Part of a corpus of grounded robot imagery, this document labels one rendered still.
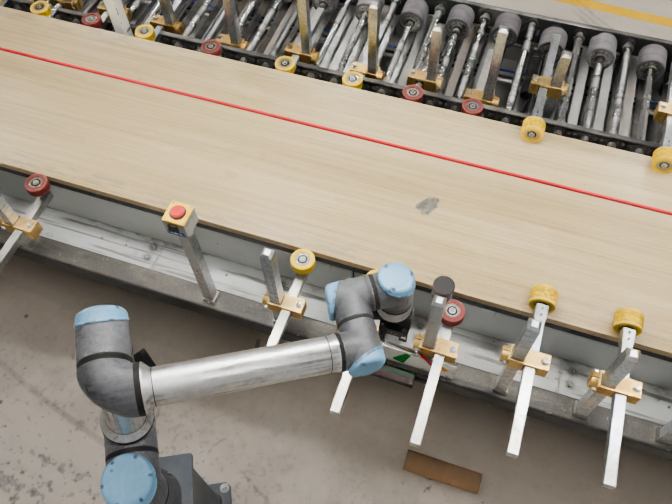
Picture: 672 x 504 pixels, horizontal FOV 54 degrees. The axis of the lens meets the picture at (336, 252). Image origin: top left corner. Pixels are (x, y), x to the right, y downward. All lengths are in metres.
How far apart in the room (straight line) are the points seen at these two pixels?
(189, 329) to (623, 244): 1.85
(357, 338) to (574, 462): 1.61
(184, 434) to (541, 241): 1.64
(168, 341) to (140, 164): 0.95
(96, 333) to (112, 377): 0.11
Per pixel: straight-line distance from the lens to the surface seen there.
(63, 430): 3.09
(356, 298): 1.56
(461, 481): 2.75
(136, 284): 2.43
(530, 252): 2.22
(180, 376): 1.47
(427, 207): 2.24
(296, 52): 2.81
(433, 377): 2.01
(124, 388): 1.46
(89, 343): 1.52
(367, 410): 2.87
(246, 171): 2.36
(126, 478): 2.01
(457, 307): 2.07
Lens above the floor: 2.73
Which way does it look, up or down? 59 degrees down
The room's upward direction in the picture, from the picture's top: 3 degrees counter-clockwise
